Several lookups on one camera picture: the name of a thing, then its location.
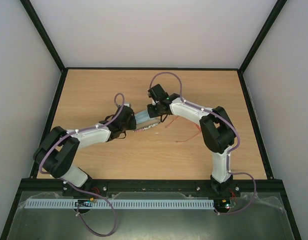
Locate flag print glasses case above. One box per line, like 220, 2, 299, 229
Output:
133, 118, 160, 133

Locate light blue cleaning cloth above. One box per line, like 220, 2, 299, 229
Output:
135, 109, 151, 125

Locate red transparent sunglasses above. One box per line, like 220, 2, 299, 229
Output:
165, 116, 201, 143

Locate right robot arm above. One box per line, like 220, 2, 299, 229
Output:
147, 84, 238, 196

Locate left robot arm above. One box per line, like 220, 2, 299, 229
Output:
33, 105, 136, 188

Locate left electronics board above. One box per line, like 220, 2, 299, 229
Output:
74, 197, 97, 208

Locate electronics board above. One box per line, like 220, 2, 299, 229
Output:
214, 197, 238, 209
74, 197, 97, 208

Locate right electronics board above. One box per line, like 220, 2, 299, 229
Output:
214, 197, 238, 209

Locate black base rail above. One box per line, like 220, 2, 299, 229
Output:
61, 178, 242, 198

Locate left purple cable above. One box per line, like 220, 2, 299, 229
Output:
38, 93, 118, 237

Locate black aluminium frame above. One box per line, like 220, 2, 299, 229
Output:
0, 0, 302, 240

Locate light blue slotted cable duct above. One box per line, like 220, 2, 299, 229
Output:
24, 199, 214, 210

